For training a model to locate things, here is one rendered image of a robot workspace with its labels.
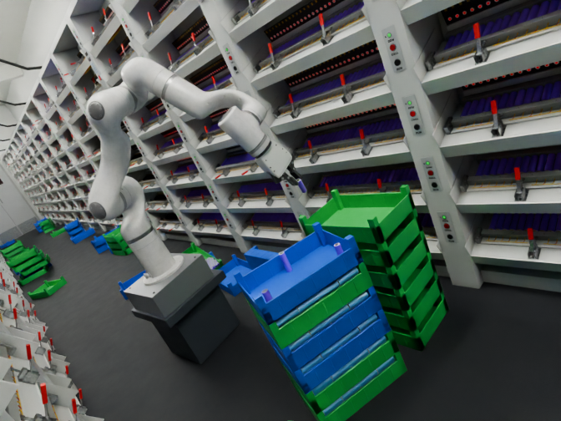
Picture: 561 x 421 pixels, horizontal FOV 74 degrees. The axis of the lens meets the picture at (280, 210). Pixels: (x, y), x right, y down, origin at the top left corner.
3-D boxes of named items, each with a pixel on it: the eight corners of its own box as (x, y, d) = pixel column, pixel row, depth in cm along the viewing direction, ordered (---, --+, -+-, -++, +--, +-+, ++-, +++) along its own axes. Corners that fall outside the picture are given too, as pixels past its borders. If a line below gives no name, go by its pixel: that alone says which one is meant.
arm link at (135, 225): (121, 246, 150) (85, 196, 142) (146, 223, 166) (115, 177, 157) (142, 239, 145) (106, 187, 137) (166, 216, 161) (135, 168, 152)
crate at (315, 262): (268, 326, 90) (255, 300, 87) (244, 295, 108) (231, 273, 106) (364, 261, 98) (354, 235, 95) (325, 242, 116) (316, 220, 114)
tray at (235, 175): (280, 176, 175) (267, 163, 170) (216, 184, 222) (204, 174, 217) (300, 146, 183) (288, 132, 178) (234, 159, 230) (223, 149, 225)
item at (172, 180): (209, 185, 229) (192, 169, 222) (169, 190, 276) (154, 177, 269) (226, 160, 237) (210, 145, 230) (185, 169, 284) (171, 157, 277)
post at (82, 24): (199, 246, 291) (66, 12, 234) (193, 245, 298) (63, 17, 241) (218, 231, 302) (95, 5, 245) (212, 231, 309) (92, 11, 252)
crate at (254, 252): (296, 297, 170) (307, 286, 174) (279, 261, 164) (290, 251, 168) (260, 286, 194) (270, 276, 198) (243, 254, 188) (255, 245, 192)
